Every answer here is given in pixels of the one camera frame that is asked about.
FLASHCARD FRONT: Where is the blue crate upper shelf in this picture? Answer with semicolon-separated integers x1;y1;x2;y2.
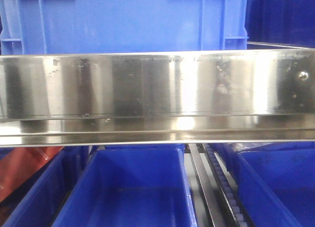
0;0;248;55

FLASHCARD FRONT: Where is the blue bin lower right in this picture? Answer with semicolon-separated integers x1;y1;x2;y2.
221;142;315;227

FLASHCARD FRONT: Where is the steel front shelf bar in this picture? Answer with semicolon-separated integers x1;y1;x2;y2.
0;48;315;147

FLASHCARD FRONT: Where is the lower roller track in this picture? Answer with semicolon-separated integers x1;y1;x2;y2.
201;143;250;227

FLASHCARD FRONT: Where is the lower metal divider rail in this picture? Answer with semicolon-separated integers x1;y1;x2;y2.
188;143;226;227

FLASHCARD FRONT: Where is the blue bin lower left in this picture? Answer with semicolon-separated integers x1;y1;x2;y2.
0;146;89;227

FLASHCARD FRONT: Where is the blue bin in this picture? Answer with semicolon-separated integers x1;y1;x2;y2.
0;146;89;227
221;142;315;227
53;148;197;227

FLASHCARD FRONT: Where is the dark blue crate upper right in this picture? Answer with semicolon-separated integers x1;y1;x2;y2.
245;0;315;48

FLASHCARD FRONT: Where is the blue bin lower centre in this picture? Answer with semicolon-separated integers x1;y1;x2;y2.
53;148;197;227

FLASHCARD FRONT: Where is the red plastic bag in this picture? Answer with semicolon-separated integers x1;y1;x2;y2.
0;146;63;201

